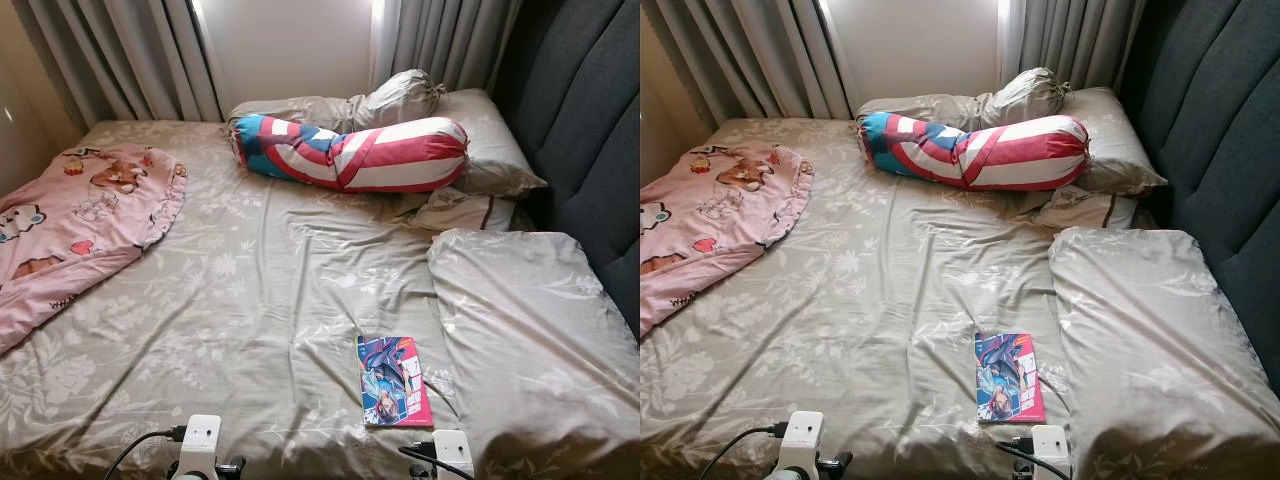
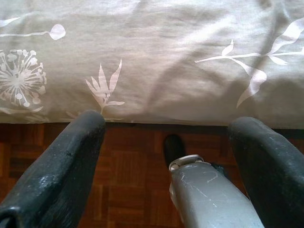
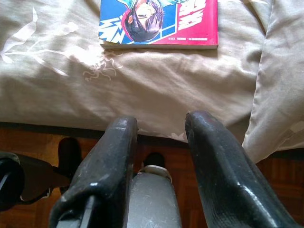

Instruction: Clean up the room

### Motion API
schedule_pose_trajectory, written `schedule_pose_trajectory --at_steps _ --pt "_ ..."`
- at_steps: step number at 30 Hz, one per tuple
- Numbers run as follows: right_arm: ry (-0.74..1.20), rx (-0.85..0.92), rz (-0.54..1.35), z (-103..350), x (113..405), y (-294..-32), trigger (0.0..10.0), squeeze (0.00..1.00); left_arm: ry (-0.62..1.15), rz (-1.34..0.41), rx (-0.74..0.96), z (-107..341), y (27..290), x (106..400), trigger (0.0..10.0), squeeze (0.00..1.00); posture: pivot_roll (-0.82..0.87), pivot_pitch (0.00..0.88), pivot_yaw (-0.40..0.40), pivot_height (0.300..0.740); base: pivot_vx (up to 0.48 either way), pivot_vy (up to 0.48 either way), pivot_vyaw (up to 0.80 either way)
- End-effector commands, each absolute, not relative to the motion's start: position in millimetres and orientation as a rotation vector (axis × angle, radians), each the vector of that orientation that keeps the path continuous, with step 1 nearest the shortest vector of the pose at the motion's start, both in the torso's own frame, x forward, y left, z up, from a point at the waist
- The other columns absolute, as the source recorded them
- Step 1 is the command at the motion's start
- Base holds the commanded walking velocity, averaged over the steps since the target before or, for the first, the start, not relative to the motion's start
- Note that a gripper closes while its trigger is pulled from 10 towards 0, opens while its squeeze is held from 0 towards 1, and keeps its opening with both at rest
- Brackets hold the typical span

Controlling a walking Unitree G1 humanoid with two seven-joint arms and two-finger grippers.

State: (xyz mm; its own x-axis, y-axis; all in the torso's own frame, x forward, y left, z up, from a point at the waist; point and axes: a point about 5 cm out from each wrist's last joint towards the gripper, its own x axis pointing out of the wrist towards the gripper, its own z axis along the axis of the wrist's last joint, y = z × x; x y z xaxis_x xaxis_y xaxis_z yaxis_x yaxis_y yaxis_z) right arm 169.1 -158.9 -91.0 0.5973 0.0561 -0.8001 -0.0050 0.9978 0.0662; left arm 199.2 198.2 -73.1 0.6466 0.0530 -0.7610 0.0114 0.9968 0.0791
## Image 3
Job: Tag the blue and pink comic book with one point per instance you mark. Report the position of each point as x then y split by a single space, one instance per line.
190 23

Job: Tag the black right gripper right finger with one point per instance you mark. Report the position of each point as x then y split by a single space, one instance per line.
221 166

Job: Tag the robot right leg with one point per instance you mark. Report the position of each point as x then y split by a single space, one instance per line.
154 202

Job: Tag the beige floral bed sheet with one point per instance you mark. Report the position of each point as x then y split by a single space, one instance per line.
142 90

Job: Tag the beige floral pillow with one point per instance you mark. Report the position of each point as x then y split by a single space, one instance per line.
280 83

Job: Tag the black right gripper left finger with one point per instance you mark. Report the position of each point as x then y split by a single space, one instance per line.
102 166

